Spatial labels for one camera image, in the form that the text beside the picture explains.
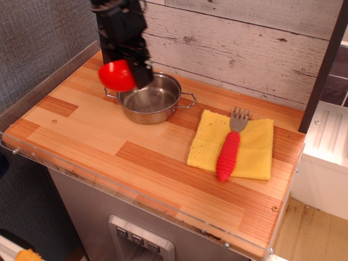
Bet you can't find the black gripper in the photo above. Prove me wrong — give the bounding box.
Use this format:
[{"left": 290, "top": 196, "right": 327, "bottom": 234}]
[{"left": 92, "top": 2, "right": 155, "bottom": 90}]

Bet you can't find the red plastic tomato half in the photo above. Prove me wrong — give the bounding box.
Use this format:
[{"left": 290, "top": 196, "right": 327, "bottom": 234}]
[{"left": 98, "top": 59, "right": 136, "bottom": 92}]

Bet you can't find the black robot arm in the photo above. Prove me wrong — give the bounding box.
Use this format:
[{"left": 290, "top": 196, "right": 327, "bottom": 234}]
[{"left": 91, "top": 1, "right": 153, "bottom": 89}]

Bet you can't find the stainless steel pot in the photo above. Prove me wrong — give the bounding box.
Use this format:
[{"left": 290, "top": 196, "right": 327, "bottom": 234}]
[{"left": 104, "top": 72, "right": 197, "bottom": 125}]

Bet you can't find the yellow folded cloth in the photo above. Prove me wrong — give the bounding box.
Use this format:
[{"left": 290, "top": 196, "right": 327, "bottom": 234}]
[{"left": 187, "top": 110, "right": 274, "bottom": 182}]

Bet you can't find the silver dispenser panel with buttons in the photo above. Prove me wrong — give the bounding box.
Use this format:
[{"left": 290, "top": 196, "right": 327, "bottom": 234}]
[{"left": 108, "top": 215, "right": 176, "bottom": 260}]

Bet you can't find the clear acrylic edge guard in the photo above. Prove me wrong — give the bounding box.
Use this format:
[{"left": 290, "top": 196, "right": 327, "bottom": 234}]
[{"left": 1, "top": 134, "right": 275, "bottom": 260}]

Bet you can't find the yellow object at corner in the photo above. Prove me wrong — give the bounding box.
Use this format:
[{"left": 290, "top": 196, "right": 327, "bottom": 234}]
[{"left": 14, "top": 249, "right": 43, "bottom": 261}]

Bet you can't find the fork with red handle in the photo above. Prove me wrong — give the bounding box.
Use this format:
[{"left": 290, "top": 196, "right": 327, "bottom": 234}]
[{"left": 216, "top": 107, "right": 250, "bottom": 182}]

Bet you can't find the dark right upright post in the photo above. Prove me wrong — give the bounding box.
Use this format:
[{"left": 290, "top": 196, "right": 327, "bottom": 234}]
[{"left": 298, "top": 0, "right": 347, "bottom": 134}]

